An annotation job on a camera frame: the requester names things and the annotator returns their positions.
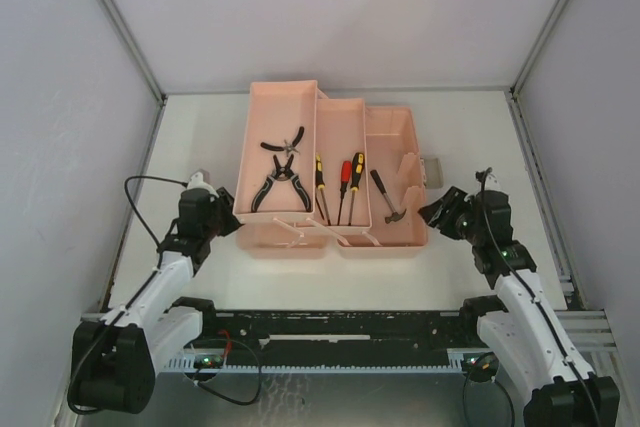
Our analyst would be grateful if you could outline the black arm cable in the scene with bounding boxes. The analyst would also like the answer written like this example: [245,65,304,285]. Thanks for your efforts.
[459,166,601,426]
[67,175,191,413]

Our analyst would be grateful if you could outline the yellow black screwdriver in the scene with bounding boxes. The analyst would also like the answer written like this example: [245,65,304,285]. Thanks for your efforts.
[315,154,331,225]
[348,152,365,226]

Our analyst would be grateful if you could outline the red black screwdriver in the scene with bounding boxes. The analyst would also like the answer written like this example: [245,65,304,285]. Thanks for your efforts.
[337,160,352,224]

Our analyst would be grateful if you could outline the black handled pliers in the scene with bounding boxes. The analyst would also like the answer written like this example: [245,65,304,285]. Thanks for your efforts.
[260,126,305,156]

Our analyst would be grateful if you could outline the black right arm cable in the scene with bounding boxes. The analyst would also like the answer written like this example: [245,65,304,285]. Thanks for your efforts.
[459,166,601,426]

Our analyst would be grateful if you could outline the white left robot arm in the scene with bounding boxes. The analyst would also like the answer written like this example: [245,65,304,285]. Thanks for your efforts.
[66,182,241,415]

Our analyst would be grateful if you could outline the beige tool box latch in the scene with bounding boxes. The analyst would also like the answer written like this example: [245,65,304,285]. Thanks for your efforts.
[422,157,444,190]

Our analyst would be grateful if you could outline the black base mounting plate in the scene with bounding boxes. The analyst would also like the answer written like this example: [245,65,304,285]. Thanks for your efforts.
[193,310,487,366]

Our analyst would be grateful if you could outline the left aluminium corner post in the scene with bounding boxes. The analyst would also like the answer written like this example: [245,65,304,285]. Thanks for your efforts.
[97,0,166,106]

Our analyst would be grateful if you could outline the right aluminium corner post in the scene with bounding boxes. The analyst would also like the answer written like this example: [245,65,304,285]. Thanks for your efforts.
[510,0,572,98]

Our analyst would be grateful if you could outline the grey slotted cable duct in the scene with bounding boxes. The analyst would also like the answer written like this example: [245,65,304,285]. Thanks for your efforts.
[163,349,486,374]

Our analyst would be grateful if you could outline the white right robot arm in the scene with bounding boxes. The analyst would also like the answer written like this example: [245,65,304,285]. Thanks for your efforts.
[419,186,620,426]

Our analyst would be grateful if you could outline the aluminium frame rail front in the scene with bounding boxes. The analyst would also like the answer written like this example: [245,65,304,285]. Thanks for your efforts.
[556,311,616,349]

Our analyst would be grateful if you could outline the pink middle cantilever tray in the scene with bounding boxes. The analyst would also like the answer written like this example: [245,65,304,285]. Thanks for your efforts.
[316,98,372,237]

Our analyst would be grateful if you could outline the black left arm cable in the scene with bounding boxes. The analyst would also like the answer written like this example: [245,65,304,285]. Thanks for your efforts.
[67,175,191,413]

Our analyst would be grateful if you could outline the black claw hammer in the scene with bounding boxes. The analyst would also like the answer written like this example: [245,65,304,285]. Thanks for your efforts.
[370,169,406,224]

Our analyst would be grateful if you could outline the pink translucent tool box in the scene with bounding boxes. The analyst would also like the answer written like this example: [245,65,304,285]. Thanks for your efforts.
[237,99,428,260]

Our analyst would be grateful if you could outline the pink upper cantilever tray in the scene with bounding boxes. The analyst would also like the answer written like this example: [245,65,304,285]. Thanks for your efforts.
[234,80,321,224]

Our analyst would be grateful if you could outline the aluminium corner post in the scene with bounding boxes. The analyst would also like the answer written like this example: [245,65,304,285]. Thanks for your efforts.
[510,0,572,98]
[97,0,166,106]

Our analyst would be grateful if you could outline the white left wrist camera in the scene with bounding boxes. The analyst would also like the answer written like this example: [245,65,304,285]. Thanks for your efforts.
[186,169,217,196]

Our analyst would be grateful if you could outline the pink cantilever tray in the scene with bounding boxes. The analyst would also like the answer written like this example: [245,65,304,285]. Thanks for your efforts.
[316,98,372,237]
[234,80,321,224]

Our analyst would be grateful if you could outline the black needle nose pliers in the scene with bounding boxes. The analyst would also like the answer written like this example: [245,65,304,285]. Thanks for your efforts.
[250,154,314,213]

